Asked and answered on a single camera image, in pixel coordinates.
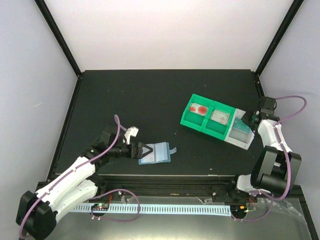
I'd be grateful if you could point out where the black front rail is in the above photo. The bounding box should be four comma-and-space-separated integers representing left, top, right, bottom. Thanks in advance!
101, 174, 234, 197

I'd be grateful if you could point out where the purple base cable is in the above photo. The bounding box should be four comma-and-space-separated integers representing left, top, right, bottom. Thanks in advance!
230, 193, 275, 223
87, 189, 140, 223

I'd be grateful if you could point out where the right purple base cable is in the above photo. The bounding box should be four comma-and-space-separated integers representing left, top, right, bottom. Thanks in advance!
230, 193, 275, 223

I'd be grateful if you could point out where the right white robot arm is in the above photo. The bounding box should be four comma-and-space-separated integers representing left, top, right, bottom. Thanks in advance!
227, 96, 302, 202

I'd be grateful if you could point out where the black frame post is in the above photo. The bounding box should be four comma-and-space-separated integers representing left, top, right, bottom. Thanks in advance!
255, 0, 304, 78
34, 0, 82, 78

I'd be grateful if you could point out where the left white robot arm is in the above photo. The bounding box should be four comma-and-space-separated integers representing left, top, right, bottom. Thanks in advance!
15, 123, 153, 240

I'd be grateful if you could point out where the clear white bin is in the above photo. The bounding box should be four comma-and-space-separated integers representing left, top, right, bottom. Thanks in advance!
224, 108, 255, 150

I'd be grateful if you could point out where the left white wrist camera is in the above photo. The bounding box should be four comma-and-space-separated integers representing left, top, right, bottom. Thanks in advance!
124, 126, 139, 145

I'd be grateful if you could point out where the green bin compartment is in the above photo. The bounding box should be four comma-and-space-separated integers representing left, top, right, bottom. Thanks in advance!
180, 93, 214, 132
202, 101, 236, 141

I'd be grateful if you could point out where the right black frame post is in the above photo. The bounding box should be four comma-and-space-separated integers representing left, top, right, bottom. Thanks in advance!
255, 0, 304, 78

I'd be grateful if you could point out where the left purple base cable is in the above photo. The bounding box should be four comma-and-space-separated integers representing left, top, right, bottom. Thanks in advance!
87, 189, 140, 223

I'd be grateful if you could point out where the white floral credit card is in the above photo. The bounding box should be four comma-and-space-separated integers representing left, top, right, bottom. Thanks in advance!
210, 109, 230, 125

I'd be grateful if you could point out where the white slotted cable duct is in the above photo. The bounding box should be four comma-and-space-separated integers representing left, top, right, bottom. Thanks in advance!
72, 203, 231, 217

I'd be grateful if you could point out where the left black frame post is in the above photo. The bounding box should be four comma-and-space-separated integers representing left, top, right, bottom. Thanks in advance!
34, 0, 82, 78

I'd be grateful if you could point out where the teal striped credit card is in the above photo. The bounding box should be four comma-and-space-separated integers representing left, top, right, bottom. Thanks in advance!
232, 117, 251, 134

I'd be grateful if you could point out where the left small circuit board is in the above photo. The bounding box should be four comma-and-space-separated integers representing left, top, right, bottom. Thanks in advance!
91, 203, 110, 211

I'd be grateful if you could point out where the blue card holder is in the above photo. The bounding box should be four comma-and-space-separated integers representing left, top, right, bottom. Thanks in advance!
138, 142, 177, 165

